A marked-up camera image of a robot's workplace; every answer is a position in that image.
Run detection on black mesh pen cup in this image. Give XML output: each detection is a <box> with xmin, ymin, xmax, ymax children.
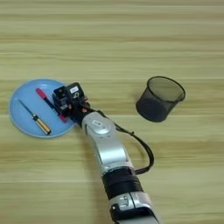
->
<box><xmin>135</xmin><ymin>75</ymin><xmax>186</xmax><ymax>123</ymax></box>

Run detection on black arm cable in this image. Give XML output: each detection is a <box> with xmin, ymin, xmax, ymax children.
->
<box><xmin>111</xmin><ymin>122</ymin><xmax>156</xmax><ymax>176</ymax></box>

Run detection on blue round plate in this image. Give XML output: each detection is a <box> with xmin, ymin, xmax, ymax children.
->
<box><xmin>8</xmin><ymin>78</ymin><xmax>78</xmax><ymax>139</ymax></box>

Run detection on yellow black handled screwdriver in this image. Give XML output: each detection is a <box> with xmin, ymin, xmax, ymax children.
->
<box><xmin>17</xmin><ymin>99</ymin><xmax>53</xmax><ymax>136</ymax></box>

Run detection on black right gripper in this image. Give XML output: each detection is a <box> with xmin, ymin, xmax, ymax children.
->
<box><xmin>57</xmin><ymin>97</ymin><xmax>99</xmax><ymax>127</ymax></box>

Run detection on red black marker pen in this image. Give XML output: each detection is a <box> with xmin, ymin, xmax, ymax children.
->
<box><xmin>35</xmin><ymin>87</ymin><xmax>68</xmax><ymax>123</ymax></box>

